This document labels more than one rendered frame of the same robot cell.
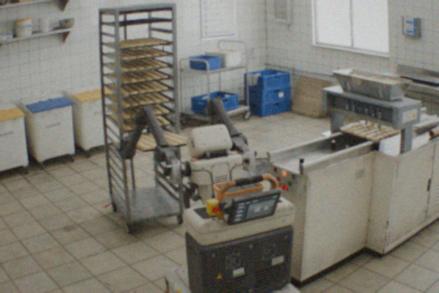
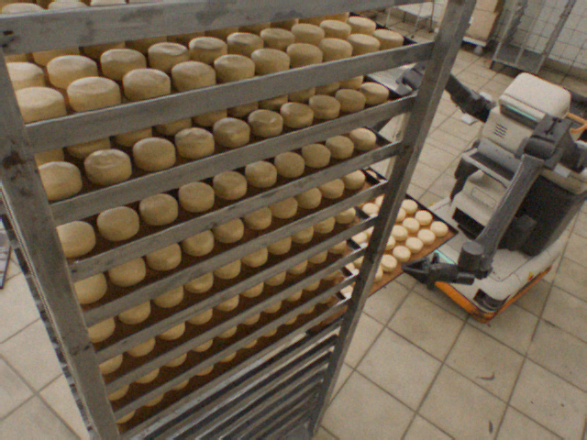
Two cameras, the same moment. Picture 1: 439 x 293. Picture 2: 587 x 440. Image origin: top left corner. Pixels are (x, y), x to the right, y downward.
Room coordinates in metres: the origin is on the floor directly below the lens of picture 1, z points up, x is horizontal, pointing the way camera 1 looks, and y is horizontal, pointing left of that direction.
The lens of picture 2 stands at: (4.20, 1.34, 1.74)
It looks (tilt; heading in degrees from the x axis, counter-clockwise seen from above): 41 degrees down; 250
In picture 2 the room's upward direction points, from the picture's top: 10 degrees clockwise
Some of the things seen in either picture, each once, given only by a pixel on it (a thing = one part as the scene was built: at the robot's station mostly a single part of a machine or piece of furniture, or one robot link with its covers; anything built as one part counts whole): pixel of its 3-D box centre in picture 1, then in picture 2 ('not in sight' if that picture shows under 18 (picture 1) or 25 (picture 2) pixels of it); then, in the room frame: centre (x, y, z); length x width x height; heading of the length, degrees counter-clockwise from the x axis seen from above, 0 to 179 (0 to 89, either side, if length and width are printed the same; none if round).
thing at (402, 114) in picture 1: (371, 117); not in sight; (3.51, -1.09, 1.01); 0.72 x 0.33 x 0.34; 36
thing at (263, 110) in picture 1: (267, 105); not in sight; (7.77, -0.73, 0.10); 0.60 x 0.40 x 0.20; 127
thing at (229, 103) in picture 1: (215, 103); not in sight; (7.22, 0.05, 0.28); 0.56 x 0.38 x 0.20; 138
